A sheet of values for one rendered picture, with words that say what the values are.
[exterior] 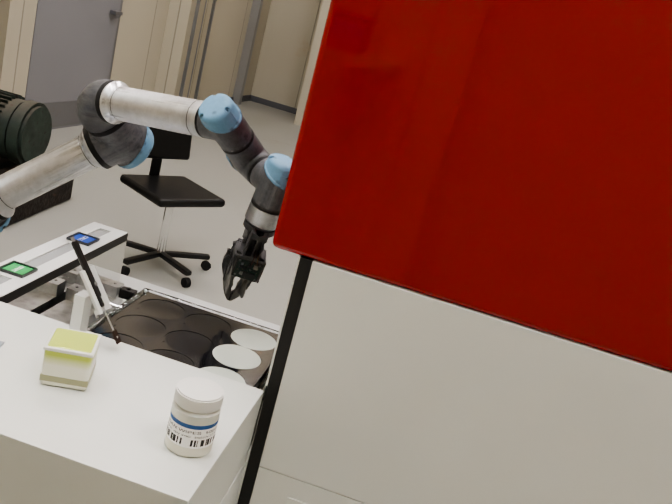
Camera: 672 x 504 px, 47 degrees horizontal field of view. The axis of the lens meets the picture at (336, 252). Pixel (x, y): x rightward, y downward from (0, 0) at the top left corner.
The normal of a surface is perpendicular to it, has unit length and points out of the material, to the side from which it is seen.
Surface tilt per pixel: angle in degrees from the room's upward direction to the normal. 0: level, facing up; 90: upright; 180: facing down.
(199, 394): 0
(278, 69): 90
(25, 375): 0
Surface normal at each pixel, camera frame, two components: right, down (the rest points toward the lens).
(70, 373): 0.11, 0.33
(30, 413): 0.25, -0.92
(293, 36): -0.26, 0.23
